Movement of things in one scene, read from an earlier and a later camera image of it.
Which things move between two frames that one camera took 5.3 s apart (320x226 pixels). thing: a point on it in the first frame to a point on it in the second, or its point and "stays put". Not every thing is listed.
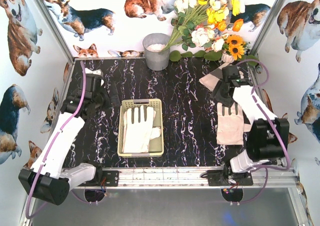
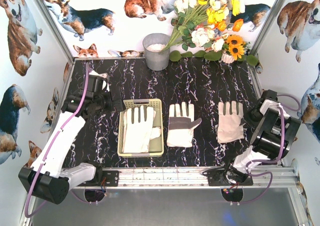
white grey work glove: x=155 y=133 stays put
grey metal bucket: x=156 y=59 stays put
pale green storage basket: x=156 y=149 stays put
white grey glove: x=209 y=80 to x=181 y=125
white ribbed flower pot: x=226 y=58 stays put
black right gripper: x=223 y=94 to x=251 y=125
